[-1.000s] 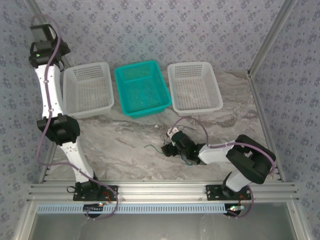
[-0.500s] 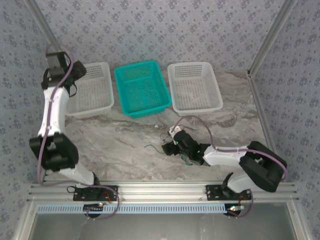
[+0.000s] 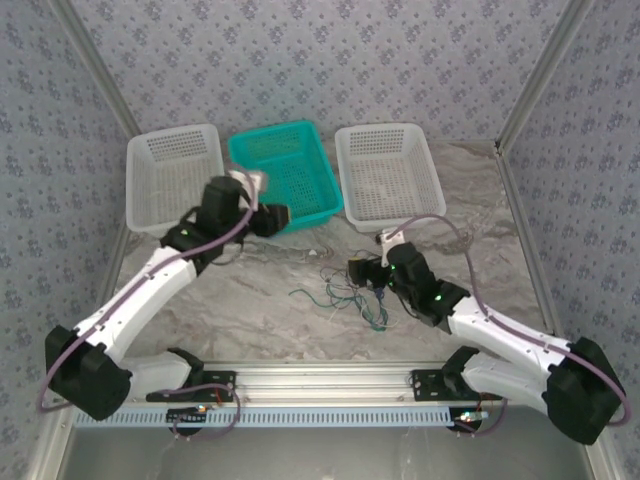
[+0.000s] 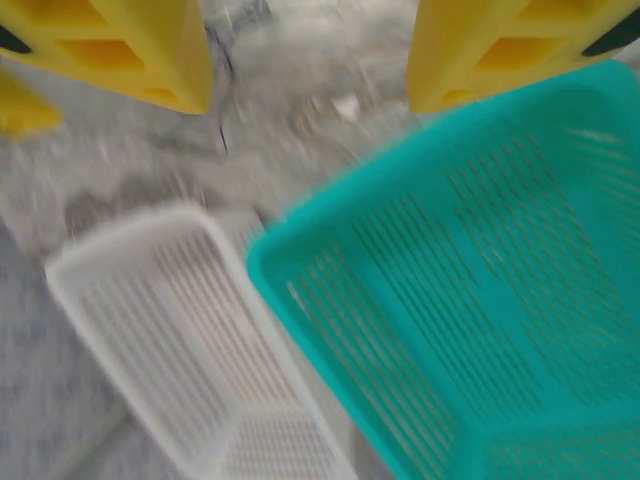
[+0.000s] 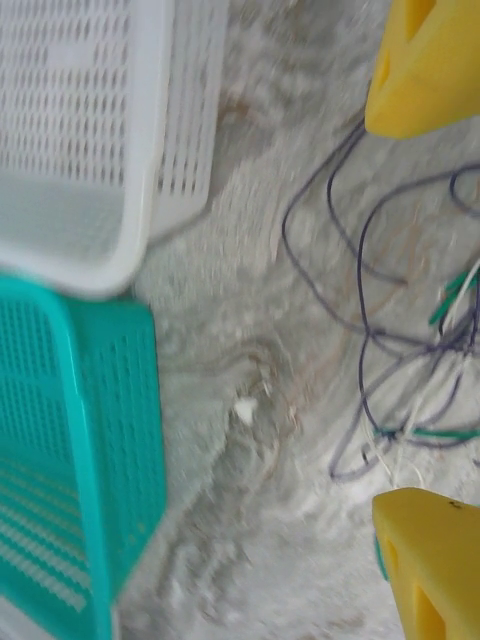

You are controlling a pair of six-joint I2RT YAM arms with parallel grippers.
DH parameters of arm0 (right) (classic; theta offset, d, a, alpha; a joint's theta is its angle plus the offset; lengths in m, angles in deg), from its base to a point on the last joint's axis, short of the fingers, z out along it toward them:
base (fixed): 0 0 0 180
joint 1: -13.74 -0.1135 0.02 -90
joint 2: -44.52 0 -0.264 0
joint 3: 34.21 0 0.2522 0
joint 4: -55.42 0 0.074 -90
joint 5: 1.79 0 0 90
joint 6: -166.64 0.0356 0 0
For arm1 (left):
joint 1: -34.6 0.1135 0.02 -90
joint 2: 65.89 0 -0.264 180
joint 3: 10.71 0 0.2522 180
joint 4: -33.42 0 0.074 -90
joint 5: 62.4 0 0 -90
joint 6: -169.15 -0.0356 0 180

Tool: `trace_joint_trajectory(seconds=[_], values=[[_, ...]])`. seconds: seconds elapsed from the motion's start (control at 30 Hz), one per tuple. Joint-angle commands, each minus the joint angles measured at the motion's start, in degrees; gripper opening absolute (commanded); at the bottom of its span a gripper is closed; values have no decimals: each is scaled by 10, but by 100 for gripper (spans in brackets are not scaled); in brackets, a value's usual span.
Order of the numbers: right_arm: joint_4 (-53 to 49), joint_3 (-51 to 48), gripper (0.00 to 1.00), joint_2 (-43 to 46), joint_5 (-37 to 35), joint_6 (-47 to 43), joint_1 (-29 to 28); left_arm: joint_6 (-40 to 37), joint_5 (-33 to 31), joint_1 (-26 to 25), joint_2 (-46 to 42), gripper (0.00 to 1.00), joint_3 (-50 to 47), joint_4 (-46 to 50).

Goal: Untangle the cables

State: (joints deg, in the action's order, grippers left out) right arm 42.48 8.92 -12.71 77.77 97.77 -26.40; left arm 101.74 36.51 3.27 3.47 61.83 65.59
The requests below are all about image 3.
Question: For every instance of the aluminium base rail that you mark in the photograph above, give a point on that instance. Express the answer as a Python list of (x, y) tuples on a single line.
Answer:
[(325, 382)]

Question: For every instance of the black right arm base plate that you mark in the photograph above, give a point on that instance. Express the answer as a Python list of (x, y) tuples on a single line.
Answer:
[(427, 382)]

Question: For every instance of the aluminium frame post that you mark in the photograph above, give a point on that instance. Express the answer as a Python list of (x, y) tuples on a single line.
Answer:
[(95, 65), (545, 65)]

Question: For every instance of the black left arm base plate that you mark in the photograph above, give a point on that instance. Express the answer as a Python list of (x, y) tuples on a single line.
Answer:
[(215, 377)]

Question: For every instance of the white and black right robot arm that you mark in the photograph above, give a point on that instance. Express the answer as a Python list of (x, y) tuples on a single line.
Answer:
[(500, 335)]

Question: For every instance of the aluminium table side rail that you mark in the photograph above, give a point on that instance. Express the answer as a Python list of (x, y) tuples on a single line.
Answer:
[(522, 225), (116, 252)]

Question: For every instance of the white perforated plastic basket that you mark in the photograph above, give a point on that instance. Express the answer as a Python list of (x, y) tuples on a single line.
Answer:
[(170, 165), (390, 170)]

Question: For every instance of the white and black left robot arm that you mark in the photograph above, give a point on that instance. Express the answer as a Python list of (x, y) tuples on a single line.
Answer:
[(150, 280)]

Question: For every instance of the teal perforated plastic basket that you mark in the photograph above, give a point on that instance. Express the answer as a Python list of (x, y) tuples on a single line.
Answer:
[(295, 165)]

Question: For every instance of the grey metal panel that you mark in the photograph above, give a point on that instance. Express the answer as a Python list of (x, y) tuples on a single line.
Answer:
[(325, 455)]

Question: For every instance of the black controller board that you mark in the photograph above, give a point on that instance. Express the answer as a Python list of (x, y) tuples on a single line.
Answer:
[(470, 419), (187, 416)]

